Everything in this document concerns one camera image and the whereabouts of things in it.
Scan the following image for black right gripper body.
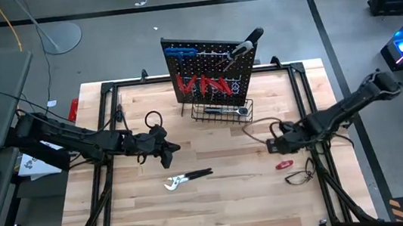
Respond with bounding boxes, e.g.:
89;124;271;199
273;119;308;156

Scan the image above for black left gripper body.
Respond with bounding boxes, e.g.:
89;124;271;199
131;128;172;163

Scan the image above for silver pliers black handles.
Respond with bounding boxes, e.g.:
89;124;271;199
162;166;216;193

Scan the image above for blue loop-handle hex key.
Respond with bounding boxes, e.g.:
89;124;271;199
163;43;201;76

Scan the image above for grey black handled screwdriver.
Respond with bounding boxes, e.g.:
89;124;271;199
215;39;257;72

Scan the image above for red plastic block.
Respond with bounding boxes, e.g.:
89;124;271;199
65;98;82;124

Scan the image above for black perforated pegboard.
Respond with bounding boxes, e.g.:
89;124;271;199
160;26;265;115

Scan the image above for white paper sheet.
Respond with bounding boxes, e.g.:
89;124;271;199
14;139;73;182

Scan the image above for grey round floor stand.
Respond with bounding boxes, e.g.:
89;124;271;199
12;0;85;60

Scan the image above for black desk leg with caster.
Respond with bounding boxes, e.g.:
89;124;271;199
0;178;25;226

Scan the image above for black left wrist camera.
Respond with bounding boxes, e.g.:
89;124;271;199
148;122;169;141

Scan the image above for black loose cable bundle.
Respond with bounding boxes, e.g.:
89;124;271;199
281;156;319;188

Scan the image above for black wire basket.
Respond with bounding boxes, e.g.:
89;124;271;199
188;94;256;131

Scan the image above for black metal table frame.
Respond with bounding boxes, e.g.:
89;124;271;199
39;44;380;226

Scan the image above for silver ring holder rail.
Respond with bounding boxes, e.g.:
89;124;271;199
176;68;245;103

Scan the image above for silver straight hook rail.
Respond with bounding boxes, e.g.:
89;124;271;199
166;42;245;74

